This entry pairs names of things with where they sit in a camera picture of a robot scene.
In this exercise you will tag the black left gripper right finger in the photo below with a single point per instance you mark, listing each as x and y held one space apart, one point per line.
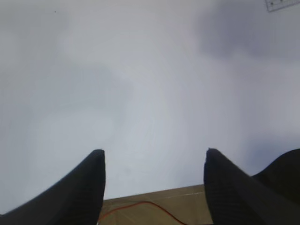
235 198

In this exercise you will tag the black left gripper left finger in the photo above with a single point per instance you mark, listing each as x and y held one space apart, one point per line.
76 199

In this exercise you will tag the grey black robot base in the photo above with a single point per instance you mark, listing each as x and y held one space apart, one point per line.
283 176

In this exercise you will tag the transparent plastic ruler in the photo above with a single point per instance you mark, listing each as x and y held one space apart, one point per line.
275 5

